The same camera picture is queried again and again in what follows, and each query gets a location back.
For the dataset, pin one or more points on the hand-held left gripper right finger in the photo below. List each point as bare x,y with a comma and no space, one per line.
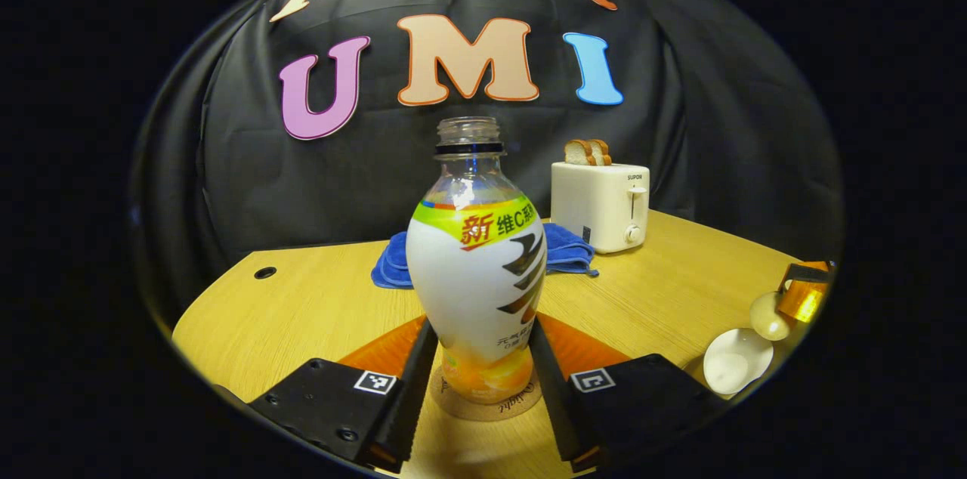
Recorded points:
555,403

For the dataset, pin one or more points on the toast bread slice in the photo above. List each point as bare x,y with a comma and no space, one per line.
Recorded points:
603,152
579,154

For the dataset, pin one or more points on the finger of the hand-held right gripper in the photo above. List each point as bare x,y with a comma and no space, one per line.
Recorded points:
810,273
802,301

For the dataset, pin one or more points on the cream ceramic teacup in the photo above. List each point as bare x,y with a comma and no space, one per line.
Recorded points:
736,362

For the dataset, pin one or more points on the blue folded towel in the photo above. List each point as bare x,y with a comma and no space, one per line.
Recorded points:
389,267

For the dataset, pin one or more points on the black backdrop cloth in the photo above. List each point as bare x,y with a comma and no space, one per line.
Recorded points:
249,162

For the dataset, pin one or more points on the round cork coaster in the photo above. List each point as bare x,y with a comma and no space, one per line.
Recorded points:
483,409

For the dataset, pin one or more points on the clear labelled water bottle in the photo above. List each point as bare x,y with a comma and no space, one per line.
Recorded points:
472,282

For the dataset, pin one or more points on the white toaster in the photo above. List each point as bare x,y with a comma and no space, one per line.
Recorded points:
597,207

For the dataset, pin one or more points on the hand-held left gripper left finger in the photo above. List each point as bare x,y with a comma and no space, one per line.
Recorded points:
408,396

